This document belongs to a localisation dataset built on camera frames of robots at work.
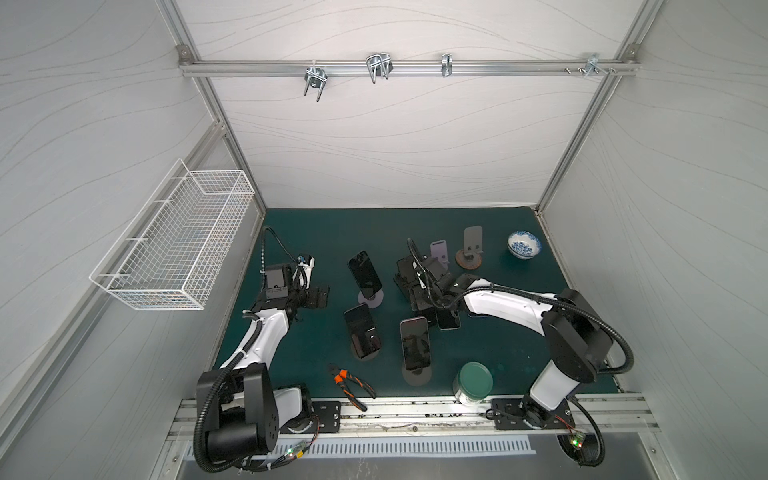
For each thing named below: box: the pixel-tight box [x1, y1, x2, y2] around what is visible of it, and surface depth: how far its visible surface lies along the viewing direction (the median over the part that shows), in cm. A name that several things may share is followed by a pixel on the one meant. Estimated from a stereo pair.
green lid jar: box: [453, 361, 494, 406], surface depth 72 cm
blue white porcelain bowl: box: [507, 230, 542, 260], surface depth 109 cm
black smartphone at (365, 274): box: [347, 250, 382, 300], surface depth 89 cm
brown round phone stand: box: [455, 225, 484, 270], surface depth 101 cm
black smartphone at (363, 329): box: [343, 303, 381, 359], surface depth 78 cm
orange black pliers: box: [328, 364, 377, 412], surface depth 80 cm
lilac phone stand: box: [430, 239, 450, 270], surface depth 98 cm
